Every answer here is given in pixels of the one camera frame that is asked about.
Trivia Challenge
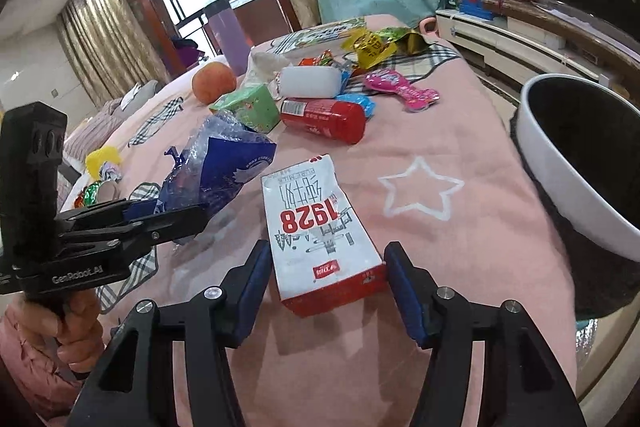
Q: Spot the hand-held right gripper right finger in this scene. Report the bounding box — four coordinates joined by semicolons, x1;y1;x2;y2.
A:
384;242;588;427

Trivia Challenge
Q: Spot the pink spoon-shaped package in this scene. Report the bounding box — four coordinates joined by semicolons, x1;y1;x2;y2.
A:
364;68;441;114

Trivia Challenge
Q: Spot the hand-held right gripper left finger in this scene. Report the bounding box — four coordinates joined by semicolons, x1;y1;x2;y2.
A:
74;239;273;427

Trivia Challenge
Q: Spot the green tissue pack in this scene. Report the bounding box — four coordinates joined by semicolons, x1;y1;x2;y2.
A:
209;84;282;135

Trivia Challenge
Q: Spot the pink printed blanket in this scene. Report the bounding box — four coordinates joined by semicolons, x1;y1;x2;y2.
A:
50;14;581;427

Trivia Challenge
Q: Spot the person's left hand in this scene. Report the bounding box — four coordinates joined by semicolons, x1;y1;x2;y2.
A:
10;292;107;380

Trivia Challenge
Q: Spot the grey pillow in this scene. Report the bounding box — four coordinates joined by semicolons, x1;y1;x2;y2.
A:
120;81;161;110

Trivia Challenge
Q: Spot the white plastic packet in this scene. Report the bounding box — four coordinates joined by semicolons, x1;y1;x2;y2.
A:
277;66;343;99

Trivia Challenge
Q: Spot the black bin liner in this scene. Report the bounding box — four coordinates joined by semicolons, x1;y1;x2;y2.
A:
509;77;640;324

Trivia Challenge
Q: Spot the red candy wrapper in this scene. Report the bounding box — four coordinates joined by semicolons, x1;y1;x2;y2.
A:
299;49;336;68

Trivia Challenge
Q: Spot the blue spoon-shaped package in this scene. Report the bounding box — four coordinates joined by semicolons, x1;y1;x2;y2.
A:
335;93;377;120

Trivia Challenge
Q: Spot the orange apple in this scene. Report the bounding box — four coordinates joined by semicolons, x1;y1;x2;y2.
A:
192;62;238;104

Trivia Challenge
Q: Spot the white television cabinet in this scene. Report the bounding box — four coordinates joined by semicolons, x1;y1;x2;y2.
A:
435;0;640;108

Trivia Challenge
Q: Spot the white crumpled tissue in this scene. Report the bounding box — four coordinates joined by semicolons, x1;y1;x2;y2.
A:
242;48;291;90

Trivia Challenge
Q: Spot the person's left forearm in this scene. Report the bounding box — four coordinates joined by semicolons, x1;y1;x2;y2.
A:
0;307;88;410

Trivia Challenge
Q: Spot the white trash bin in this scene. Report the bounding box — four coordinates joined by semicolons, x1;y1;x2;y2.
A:
515;74;640;263

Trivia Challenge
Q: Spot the green gold snack wrapper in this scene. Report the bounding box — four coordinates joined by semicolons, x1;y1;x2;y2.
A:
375;27;427;56

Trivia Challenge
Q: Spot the blue clear plastic bag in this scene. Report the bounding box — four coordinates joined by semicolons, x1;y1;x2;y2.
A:
160;112;278;253

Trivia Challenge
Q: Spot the small yellow wrapper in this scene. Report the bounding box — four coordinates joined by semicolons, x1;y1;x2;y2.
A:
85;147;124;182

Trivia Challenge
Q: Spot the small shiny candy wrapper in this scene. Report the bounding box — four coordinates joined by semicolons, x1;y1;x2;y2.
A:
75;182;109;208

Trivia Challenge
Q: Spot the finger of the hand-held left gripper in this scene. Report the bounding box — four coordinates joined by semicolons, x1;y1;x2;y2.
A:
60;205;209;269
55;198;164;234

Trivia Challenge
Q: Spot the stack of picture books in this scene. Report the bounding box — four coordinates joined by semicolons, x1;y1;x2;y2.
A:
270;18;368;58

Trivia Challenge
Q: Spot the yellow snack wrapper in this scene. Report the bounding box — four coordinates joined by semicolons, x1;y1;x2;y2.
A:
350;29;401;70

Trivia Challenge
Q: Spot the red can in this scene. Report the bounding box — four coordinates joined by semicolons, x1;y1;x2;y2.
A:
279;98;368;145

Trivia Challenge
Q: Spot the white red milk carton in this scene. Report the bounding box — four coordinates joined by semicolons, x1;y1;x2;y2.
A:
260;154;388;318

